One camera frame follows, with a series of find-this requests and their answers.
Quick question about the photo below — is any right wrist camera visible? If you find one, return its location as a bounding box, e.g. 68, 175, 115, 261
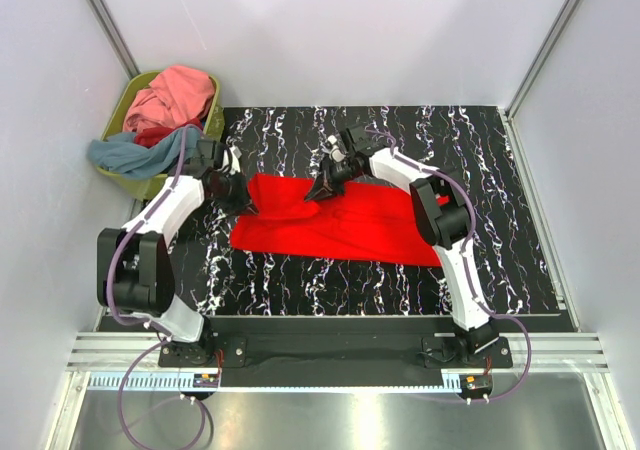
327, 125, 383, 163

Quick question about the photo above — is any pink t shirt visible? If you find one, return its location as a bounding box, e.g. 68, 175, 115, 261
122, 65, 216, 133

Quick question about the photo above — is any left aluminium frame post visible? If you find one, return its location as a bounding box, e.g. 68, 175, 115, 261
86, 0, 140, 79

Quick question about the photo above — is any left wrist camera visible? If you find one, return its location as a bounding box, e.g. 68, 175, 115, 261
190, 138, 242, 175

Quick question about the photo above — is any dark red t shirt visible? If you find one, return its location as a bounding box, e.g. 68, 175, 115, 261
134, 118, 203, 148

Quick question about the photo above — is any white slotted cable duct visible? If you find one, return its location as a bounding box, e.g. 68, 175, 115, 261
89, 371, 461, 394

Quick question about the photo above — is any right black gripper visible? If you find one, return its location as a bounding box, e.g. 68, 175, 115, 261
304, 156, 362, 206

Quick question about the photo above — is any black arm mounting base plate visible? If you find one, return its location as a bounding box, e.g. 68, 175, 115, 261
159, 316, 513, 369

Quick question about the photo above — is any right aluminium frame post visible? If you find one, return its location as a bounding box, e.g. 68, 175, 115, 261
503, 0, 601, 121

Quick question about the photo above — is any olive green laundry basket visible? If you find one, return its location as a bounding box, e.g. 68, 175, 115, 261
96, 71, 225, 201

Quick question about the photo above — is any aluminium frame post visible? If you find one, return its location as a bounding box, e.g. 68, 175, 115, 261
86, 0, 140, 79
503, 0, 601, 121

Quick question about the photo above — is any grey blue t shirt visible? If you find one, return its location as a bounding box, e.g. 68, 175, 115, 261
87, 125, 202, 180

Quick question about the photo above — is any bright red t shirt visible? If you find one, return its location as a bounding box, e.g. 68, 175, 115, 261
230, 174, 441, 268

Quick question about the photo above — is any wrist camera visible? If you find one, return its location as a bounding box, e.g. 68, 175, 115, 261
190, 138, 242, 175
327, 125, 383, 163

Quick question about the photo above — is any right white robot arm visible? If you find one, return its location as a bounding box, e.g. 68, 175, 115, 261
305, 147, 499, 367

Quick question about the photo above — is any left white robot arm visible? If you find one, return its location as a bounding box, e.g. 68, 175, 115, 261
97, 169, 257, 366

